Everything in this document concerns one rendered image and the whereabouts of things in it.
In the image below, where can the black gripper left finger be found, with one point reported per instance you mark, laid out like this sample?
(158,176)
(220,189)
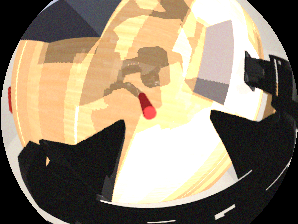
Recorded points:
(94,160)

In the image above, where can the red peg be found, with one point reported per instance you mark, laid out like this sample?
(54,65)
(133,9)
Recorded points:
(147,108)

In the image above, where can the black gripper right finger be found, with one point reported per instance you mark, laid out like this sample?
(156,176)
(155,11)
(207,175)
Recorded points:
(242,137)

